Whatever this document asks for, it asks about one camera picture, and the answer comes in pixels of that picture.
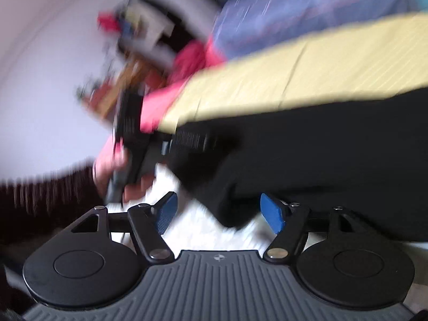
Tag yellow quilted blanket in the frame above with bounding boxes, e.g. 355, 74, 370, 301
157, 13, 428, 135

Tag white grey patterned bed sheet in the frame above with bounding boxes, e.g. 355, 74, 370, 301
119, 162, 275, 253

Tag pink bed sheet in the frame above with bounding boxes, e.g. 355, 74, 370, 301
95, 37, 230, 174

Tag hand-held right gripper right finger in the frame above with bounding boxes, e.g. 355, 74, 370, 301
260, 193, 366, 263

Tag wooden shelf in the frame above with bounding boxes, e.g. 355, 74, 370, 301
77, 53, 158, 121

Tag black pants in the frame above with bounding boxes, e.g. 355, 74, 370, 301
167, 87, 428, 245

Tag hanging clothes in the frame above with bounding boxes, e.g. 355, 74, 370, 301
112, 0, 179, 69

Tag blue plaid quilt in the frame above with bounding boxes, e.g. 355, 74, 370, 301
211, 0, 428, 61

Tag pile of red clothes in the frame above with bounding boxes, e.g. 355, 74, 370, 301
172, 39, 216, 82

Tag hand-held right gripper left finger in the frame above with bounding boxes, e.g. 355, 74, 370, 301
68, 192, 179, 263

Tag person's left forearm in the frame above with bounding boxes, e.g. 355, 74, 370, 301
0, 165, 104, 253

